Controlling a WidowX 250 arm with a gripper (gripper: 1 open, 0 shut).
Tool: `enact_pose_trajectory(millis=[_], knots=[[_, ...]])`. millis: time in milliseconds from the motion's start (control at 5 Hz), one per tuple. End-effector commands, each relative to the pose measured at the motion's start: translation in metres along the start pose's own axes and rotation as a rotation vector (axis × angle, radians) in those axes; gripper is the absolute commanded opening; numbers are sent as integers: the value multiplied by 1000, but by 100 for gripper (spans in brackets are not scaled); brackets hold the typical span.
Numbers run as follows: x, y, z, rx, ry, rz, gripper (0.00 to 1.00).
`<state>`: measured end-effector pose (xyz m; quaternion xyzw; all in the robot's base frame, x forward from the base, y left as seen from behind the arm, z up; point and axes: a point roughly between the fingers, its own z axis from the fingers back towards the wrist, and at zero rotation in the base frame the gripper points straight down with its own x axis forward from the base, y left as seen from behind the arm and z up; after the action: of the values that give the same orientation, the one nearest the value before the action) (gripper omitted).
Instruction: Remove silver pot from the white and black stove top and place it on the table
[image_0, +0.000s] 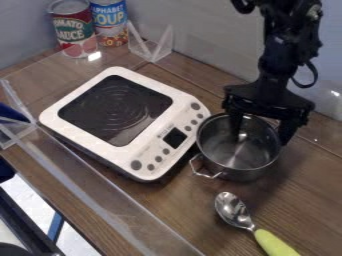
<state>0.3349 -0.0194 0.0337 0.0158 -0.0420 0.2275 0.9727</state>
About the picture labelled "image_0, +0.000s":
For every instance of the black metal table frame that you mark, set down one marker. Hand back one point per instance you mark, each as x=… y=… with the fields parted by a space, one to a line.
x=35 y=242

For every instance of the tomato sauce can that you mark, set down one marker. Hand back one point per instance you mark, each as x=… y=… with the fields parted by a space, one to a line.
x=73 y=27

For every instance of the clear acrylic front barrier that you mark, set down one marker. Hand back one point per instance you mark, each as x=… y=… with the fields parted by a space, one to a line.
x=112 y=221

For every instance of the silver pot with handles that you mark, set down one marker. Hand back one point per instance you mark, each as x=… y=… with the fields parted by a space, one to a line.
x=239 y=158

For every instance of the white and black stove top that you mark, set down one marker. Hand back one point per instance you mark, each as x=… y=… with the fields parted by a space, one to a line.
x=129 y=120

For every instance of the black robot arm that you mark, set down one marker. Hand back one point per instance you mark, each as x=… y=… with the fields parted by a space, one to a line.
x=291 y=44

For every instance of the clear acrylic corner bracket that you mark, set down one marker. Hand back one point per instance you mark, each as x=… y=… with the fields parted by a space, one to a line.
x=151 y=50

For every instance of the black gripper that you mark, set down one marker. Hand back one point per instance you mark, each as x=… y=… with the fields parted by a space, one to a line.
x=284 y=106

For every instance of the alphabet soup can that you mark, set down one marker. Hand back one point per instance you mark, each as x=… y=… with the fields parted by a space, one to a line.
x=109 y=19

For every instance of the spoon with green handle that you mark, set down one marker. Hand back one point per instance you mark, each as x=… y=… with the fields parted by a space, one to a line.
x=232 y=211

